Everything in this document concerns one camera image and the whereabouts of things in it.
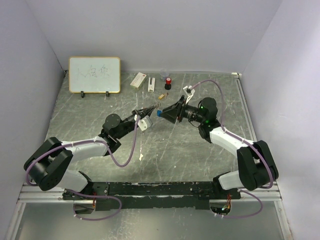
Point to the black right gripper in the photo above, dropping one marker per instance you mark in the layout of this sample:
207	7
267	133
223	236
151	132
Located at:
176	110

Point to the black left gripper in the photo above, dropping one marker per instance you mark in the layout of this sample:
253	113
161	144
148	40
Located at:
144	112

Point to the blue key tag with key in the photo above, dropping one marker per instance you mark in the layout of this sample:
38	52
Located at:
159	113

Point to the metal key organizer red handle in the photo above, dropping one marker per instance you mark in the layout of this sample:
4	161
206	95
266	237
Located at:
157	104

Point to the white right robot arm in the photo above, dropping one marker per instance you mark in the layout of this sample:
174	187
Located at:
211	130

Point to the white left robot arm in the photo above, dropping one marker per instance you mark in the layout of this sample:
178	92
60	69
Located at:
48	167

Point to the yellow key tag with key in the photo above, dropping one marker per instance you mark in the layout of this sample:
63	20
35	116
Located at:
163	96

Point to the white stapler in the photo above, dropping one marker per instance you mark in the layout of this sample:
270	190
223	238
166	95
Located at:
151	84

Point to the red black stamp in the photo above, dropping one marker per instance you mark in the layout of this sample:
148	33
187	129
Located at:
168	83

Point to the green white staples box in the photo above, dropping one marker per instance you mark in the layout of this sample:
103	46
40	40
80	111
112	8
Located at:
138	80

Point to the clear plastic cup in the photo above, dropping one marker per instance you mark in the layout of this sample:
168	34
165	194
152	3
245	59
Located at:
164	73

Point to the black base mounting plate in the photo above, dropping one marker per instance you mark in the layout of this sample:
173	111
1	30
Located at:
149	195

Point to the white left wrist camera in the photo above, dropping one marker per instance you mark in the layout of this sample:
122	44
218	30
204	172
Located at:
145	123

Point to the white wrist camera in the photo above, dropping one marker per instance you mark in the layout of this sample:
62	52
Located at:
189	91
145	123

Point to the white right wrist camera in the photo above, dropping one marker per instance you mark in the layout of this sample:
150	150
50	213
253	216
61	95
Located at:
189	91

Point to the white board yellow frame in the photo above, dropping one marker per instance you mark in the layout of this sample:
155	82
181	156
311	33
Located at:
94	74

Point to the aluminium right side rail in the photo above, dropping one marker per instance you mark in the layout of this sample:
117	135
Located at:
239	124

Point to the aluminium rail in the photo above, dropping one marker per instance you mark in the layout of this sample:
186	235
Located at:
239	124
30	194

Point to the aluminium front rail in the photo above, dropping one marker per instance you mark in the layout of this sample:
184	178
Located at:
30	194

